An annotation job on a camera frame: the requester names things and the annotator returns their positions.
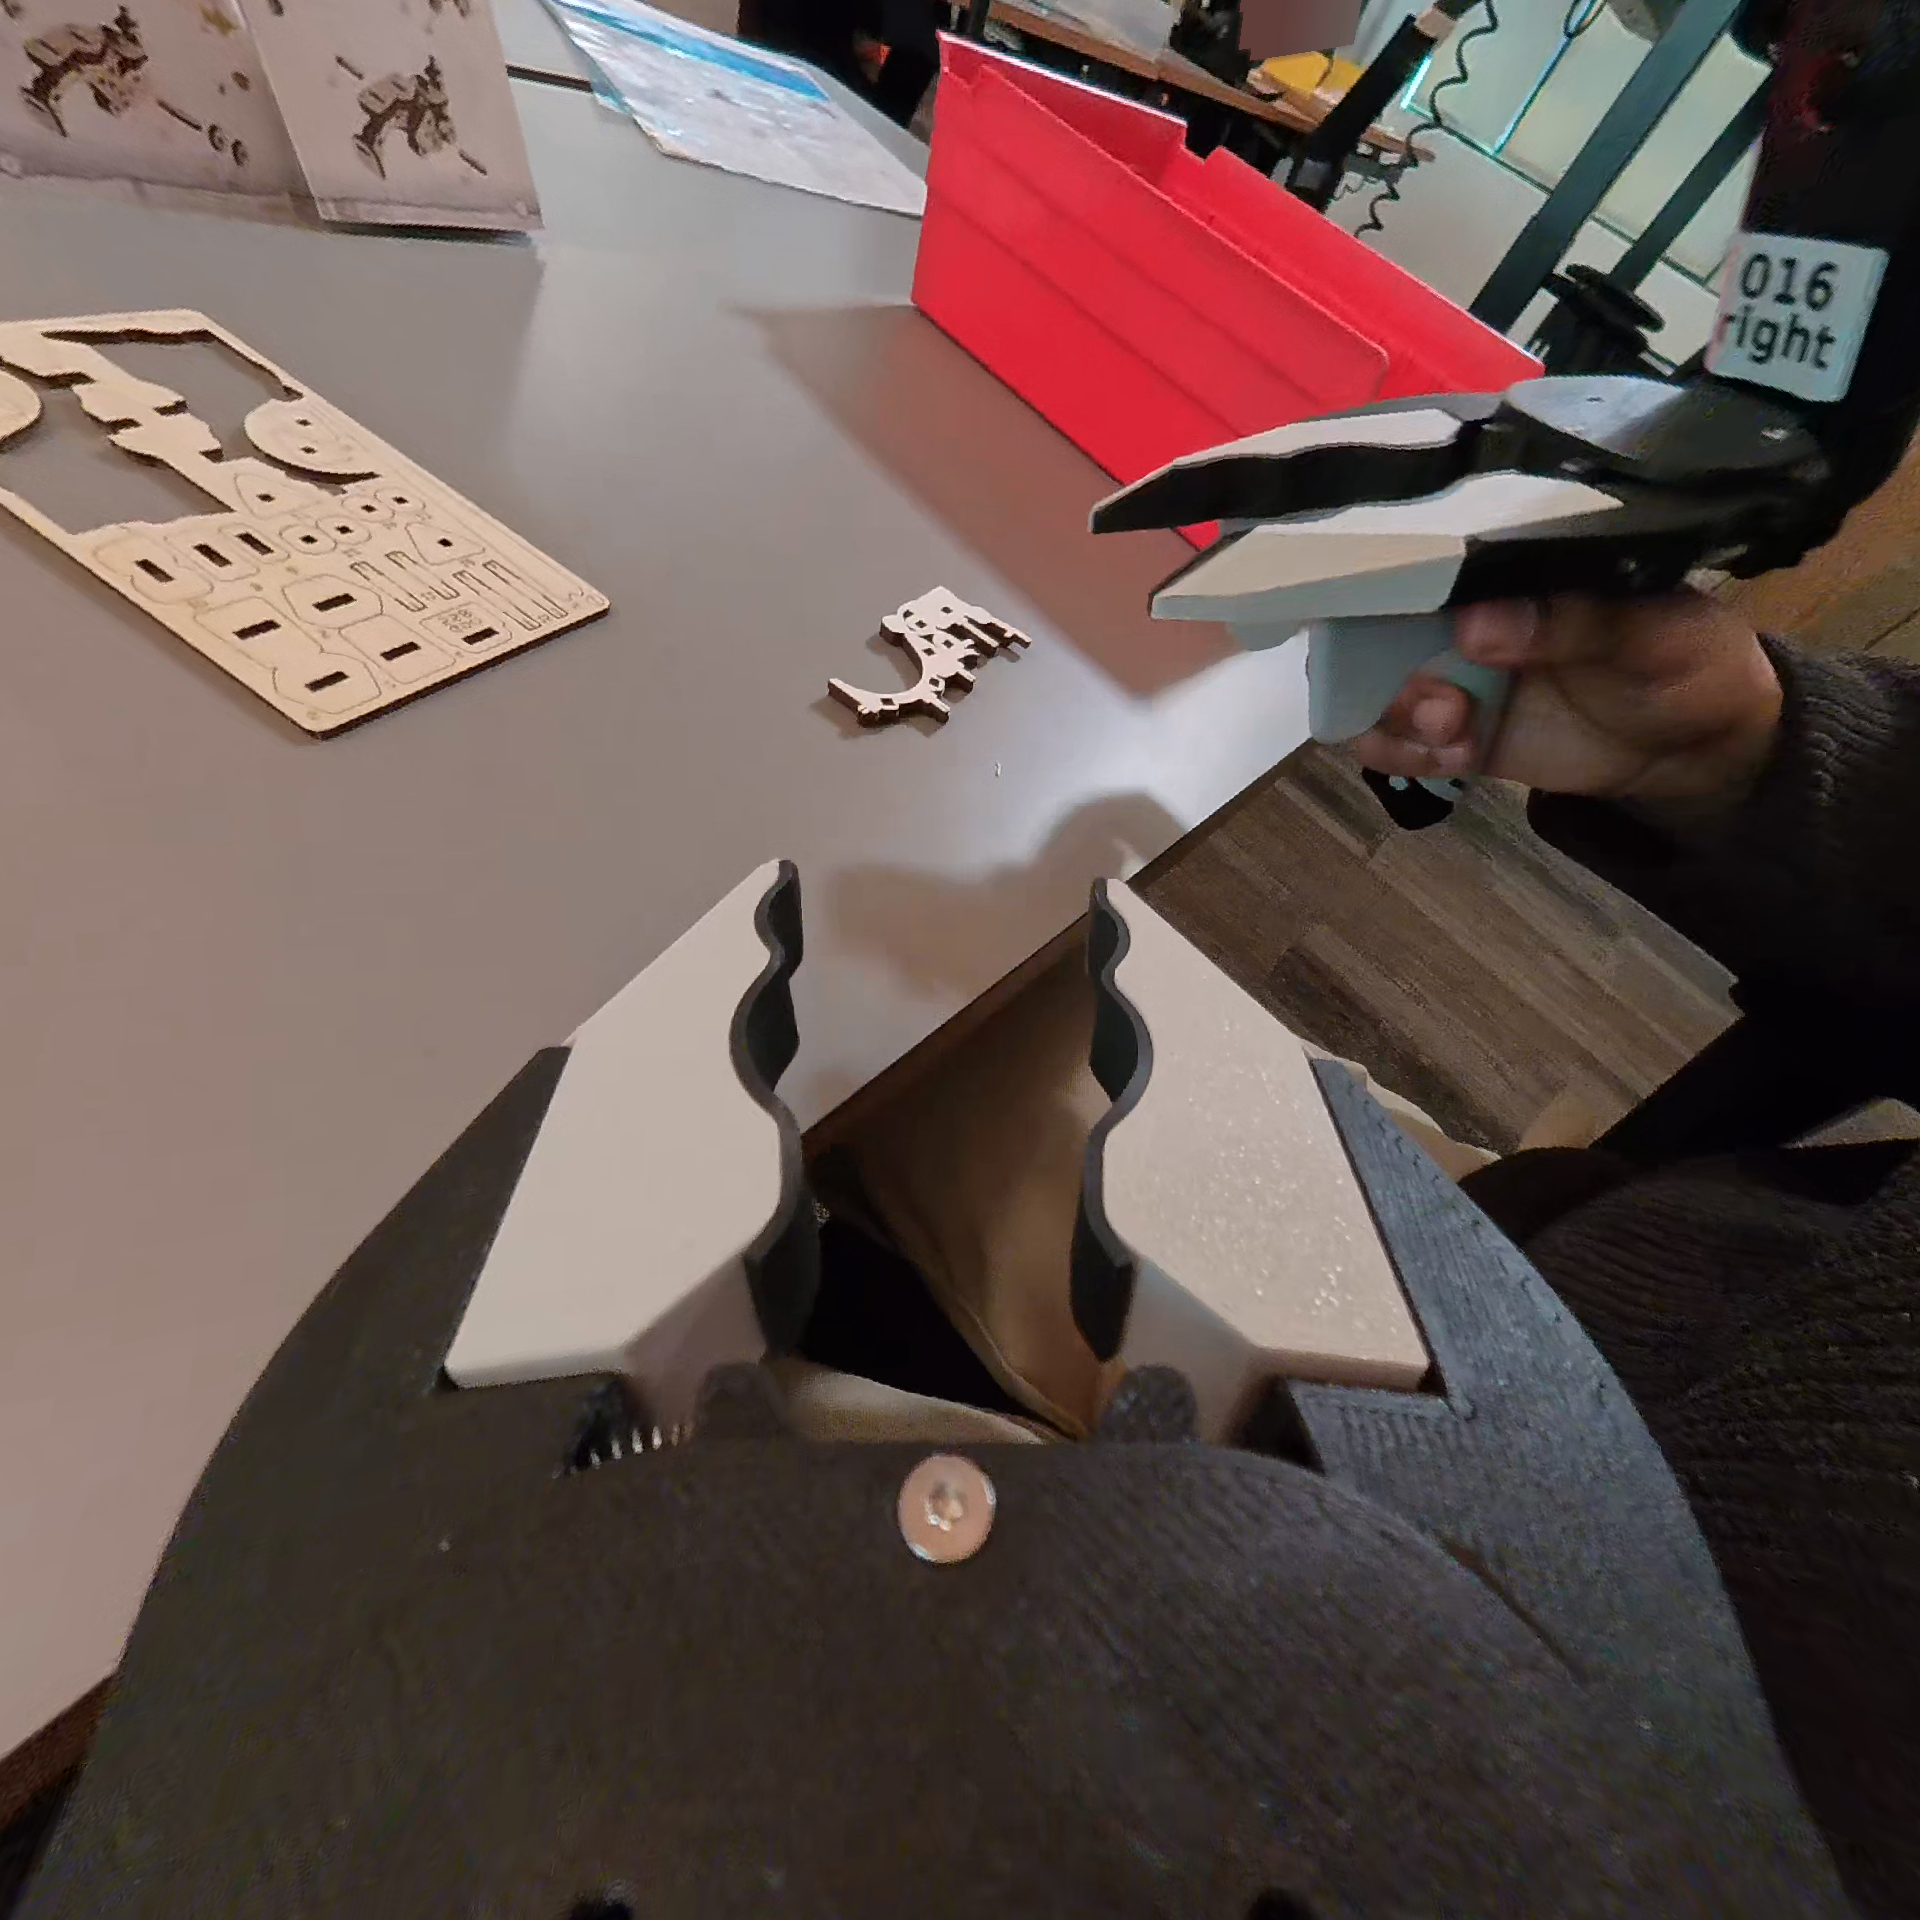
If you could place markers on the long wooden workbench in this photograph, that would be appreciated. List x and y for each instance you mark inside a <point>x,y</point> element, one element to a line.
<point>1201,66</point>

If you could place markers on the grey desk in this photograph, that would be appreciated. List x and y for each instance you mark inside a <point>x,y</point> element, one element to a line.
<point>600,902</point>

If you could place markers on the person's right hand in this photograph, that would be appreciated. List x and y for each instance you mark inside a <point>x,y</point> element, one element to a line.
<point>1634,704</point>

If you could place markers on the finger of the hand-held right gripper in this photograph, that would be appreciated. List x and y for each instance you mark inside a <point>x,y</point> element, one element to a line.
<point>1320,579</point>
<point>1349,426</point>

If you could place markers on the wooden puzzle sheet with cutouts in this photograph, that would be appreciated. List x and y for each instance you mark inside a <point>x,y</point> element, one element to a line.
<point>300,599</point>

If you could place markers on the blue-edged printed paper sheet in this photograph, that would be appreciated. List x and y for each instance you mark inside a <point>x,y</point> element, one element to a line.
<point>720,89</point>

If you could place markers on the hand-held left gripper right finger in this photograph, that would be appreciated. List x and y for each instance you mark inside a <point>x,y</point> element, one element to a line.
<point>1244,1200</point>

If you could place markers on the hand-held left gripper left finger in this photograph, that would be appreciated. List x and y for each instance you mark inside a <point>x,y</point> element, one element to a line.
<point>629,1200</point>

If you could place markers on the red plastic bin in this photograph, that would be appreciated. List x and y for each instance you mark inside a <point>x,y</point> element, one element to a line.
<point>1080,299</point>

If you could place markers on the folded white instruction booklet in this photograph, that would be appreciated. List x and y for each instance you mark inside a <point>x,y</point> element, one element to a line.
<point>405,165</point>

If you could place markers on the person's black sweater torso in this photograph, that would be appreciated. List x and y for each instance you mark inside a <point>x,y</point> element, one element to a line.
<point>1799,1425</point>

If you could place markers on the black-legged wooden worktable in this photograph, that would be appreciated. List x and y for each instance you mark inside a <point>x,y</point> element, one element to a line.
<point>1620,149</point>

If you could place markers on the person's beige trousers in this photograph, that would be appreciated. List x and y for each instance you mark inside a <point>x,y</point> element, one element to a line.
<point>961,1200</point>

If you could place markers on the wooden elephant puzzle model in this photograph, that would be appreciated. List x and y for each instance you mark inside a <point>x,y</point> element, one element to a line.
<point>938,653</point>

